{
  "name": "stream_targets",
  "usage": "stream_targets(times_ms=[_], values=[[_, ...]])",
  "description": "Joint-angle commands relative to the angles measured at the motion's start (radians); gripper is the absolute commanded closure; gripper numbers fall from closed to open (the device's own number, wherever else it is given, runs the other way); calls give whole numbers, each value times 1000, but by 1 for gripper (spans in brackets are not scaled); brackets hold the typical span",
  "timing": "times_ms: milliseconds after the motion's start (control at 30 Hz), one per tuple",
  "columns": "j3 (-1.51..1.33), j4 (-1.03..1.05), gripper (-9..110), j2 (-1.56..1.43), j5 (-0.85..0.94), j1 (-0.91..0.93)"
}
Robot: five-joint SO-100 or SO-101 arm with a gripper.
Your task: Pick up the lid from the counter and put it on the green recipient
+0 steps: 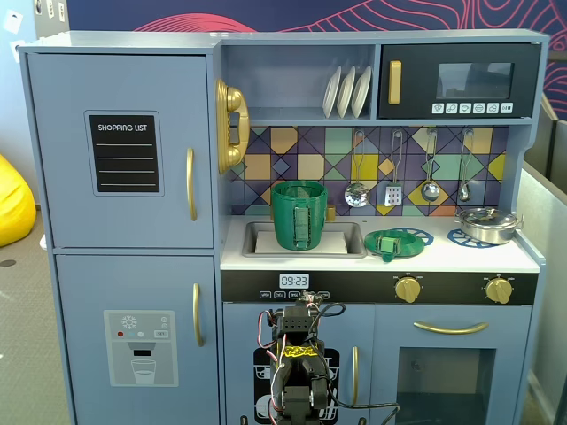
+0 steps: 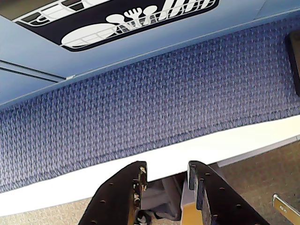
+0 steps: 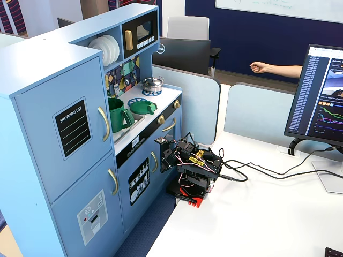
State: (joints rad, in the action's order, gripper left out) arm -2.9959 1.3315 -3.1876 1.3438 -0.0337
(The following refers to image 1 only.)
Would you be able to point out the green printed lid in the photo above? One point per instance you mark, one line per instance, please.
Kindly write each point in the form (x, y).
(407, 248)

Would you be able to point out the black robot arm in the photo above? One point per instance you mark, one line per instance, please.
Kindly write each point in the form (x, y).
(297, 323)

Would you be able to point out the steel toy pot with lid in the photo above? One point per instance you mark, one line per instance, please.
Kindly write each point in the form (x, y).
(487, 226)

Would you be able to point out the green printed container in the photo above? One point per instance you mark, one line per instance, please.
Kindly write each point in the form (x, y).
(285, 212)

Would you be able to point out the gold toy faucet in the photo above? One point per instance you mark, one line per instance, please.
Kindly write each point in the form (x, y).
(331, 213)

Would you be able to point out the blue toy kitchen unit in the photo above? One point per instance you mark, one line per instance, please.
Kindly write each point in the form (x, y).
(230, 186)

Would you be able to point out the digital clock display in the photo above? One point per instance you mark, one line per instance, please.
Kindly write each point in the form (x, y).
(294, 281)

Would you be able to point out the metal toy strainer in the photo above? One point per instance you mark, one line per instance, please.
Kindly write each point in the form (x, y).
(356, 195)

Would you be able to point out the grey toy sink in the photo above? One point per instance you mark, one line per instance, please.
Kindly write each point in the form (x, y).
(354, 239)

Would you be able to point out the metal toy spatula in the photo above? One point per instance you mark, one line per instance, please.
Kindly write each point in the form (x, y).
(393, 195)

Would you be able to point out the gold toy telephone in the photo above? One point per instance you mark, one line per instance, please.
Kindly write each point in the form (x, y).
(232, 102)

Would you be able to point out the blue dishwasher door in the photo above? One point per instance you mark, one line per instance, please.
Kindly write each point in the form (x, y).
(239, 327)

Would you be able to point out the white toy plate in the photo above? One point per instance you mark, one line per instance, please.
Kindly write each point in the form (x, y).
(331, 93)
(345, 93)
(361, 90)

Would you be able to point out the gold stove knob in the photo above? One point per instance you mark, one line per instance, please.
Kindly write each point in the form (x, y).
(499, 291)
(407, 290)

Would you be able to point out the metal toy ladle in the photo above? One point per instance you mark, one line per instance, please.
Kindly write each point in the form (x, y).
(429, 191)

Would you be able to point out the black dishwasher sticker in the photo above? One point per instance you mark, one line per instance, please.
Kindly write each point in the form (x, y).
(261, 367)

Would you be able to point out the black shopping list chalkboard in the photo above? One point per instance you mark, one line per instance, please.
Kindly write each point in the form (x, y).
(126, 168)

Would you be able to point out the blue oven door with window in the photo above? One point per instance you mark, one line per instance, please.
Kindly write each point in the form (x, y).
(385, 345)

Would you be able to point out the metal toy spoon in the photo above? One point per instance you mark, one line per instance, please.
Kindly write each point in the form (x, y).
(463, 192)

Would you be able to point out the black toy microwave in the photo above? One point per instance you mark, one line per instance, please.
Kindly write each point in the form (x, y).
(416, 79)

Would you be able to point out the blue fridge door with dispenser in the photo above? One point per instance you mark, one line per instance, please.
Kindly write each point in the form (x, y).
(80, 288)

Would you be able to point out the blue fridge door with chalkboard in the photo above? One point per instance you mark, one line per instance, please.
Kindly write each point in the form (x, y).
(57, 177)

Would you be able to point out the grey office partition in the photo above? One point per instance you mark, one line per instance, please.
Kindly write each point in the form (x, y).
(549, 212)

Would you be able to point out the yellow bean bag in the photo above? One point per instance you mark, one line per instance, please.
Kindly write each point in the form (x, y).
(13, 203)

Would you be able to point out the small wrist camera board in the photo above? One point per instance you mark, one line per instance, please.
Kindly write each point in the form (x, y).
(306, 299)

